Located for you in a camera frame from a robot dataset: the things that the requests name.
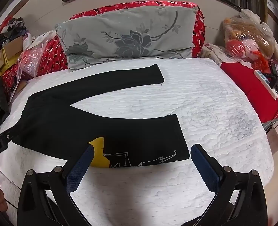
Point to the clear plastic bag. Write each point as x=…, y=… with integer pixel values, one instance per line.
x=33, y=56

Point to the red floral quilt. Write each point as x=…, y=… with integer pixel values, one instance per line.
x=199, y=33

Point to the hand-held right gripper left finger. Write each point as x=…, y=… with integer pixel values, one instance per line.
x=79, y=169

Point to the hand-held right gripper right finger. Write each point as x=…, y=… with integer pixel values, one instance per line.
x=204, y=169

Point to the white lace cloth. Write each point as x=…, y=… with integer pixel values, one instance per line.
x=211, y=51

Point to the grey floral pillow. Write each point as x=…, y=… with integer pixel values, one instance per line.
x=129, y=37

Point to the cardboard box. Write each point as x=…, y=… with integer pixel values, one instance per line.
x=11, y=49

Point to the pile of clothes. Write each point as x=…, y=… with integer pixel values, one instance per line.
x=14, y=27

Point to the white quilted bed cover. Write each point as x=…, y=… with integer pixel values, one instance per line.
x=200, y=103

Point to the plastic bag of plush toys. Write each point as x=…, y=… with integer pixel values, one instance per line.
x=247, y=37

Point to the black pants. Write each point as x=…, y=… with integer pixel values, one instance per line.
x=82, y=127

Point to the white power strip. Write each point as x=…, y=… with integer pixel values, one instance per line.
x=267, y=83

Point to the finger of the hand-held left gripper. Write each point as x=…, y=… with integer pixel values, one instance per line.
x=9, y=135

